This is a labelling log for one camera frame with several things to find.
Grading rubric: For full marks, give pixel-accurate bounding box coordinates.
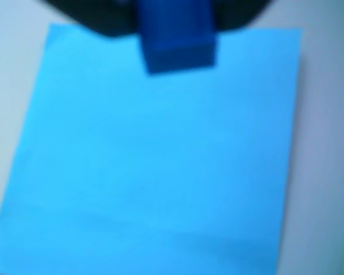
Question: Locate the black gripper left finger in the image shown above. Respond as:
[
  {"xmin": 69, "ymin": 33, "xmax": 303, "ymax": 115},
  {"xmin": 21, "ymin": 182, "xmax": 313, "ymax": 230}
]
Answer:
[{"xmin": 41, "ymin": 0, "xmax": 141, "ymax": 40}]

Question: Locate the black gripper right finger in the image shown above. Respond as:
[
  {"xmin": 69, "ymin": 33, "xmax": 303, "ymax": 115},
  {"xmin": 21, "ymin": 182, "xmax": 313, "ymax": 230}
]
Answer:
[{"xmin": 210, "ymin": 0, "xmax": 272, "ymax": 32}]

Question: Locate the tiny blue cube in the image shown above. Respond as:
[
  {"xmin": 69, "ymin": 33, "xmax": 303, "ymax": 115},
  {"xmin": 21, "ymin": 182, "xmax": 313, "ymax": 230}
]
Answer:
[{"xmin": 134, "ymin": 0, "xmax": 219, "ymax": 75}]

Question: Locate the light blue paper square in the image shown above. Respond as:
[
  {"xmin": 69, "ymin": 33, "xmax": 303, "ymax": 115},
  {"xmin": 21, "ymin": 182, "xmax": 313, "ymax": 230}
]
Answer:
[{"xmin": 0, "ymin": 22, "xmax": 303, "ymax": 275}]

